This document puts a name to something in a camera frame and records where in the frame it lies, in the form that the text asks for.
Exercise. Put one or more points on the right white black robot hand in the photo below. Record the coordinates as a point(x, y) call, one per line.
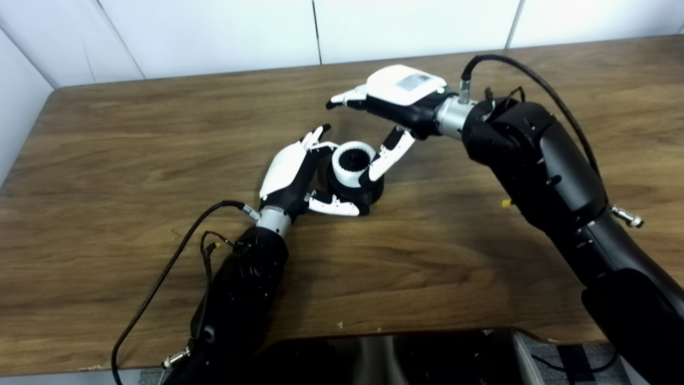
point(406, 93)

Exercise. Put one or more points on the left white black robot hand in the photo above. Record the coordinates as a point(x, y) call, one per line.
point(286, 168)

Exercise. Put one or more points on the round black part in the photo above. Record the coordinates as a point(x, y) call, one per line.
point(371, 193)

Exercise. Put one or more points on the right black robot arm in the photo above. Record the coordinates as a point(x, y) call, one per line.
point(539, 171)

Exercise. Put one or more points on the glossy black robot torso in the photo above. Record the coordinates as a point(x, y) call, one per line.
point(427, 363)

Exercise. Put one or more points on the black flat floor strip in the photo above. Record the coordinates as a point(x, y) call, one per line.
point(576, 366)

